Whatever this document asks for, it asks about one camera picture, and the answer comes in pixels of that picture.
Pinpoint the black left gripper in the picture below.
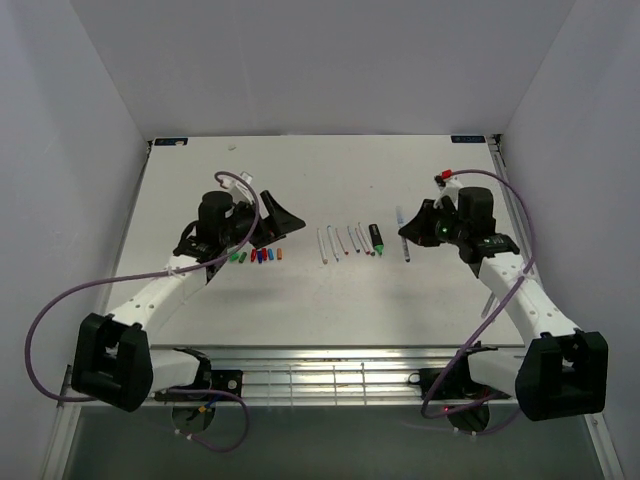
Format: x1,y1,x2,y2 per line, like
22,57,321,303
221,191,305,250

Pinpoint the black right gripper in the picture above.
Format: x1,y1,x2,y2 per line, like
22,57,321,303
399,199,468,247

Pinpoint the green black highlighter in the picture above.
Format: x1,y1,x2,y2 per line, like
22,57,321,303
369,224,384,256

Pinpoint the blue capped white pen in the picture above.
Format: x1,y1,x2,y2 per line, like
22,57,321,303
327,225,340,262

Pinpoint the green capped white pen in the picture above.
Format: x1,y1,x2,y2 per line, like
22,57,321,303
358,223,375,257

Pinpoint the red capped white pen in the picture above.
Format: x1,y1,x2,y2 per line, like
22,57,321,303
335,228,349,256

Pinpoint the dark blue capped pen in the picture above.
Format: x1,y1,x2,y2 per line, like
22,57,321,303
347,226,361,253

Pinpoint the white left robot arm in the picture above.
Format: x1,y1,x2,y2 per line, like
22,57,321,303
71,191,306,412

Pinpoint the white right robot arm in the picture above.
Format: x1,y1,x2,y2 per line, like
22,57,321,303
399,187,609,421

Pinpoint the right blue corner label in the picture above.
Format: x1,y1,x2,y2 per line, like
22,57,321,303
450,135,486,144

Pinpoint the blue corner label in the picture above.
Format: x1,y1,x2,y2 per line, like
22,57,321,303
450,135,486,144
153,137,189,147

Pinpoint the left blue corner label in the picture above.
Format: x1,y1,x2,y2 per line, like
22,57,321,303
153,137,189,147

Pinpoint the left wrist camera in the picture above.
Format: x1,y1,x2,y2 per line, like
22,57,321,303
219,171,253,203

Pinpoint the aluminium right side rail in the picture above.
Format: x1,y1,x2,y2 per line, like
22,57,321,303
486,134,627,479

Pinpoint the aluminium front rail frame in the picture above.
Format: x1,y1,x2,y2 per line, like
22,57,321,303
63,348,526,414

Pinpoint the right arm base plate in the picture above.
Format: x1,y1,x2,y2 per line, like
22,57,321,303
408,367,484,401

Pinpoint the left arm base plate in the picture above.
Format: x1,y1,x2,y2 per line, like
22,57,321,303
153,369,244,403

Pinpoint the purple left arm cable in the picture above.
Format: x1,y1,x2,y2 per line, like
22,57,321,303
25,171,261,454

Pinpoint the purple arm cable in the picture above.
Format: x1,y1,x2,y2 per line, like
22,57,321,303
25,171,261,454
419,169,537,436

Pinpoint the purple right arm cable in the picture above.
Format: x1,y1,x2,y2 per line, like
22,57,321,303
419,169,537,436

